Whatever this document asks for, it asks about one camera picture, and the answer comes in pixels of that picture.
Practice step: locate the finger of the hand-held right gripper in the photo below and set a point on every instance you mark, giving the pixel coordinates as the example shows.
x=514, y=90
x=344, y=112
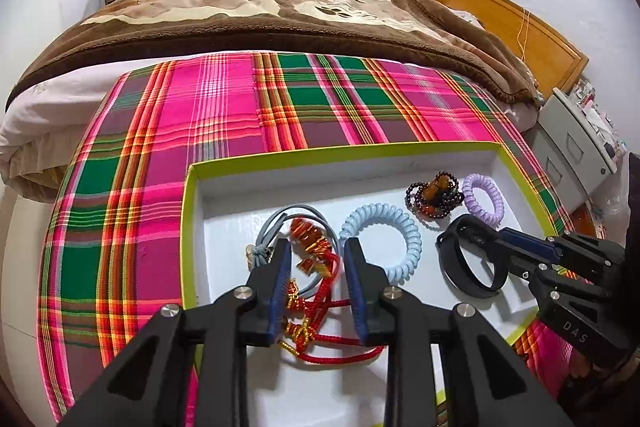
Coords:
x=530, y=244
x=520, y=264

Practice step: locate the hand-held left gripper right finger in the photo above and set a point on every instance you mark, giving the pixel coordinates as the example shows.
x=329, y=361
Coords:
x=356, y=292

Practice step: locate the pink green plaid cloth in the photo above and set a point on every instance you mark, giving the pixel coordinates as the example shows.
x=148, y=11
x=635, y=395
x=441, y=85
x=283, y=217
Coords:
x=150, y=207

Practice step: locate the brown fleece blanket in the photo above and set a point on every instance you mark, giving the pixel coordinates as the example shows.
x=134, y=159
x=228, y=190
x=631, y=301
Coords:
x=250, y=22

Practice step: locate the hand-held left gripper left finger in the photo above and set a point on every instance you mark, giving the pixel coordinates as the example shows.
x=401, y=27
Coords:
x=280, y=292

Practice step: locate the white bed sheet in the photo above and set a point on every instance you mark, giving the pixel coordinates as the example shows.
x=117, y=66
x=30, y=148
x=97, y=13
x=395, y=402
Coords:
x=50, y=117

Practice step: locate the yellow-green cardboard box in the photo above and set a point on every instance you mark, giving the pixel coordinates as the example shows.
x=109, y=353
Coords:
x=240, y=192

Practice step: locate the white drawer cabinet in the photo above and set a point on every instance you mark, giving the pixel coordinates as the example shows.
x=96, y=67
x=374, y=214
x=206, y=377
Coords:
x=575, y=142

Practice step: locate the wooden headboard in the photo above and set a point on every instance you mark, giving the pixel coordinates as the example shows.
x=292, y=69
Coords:
x=500, y=17

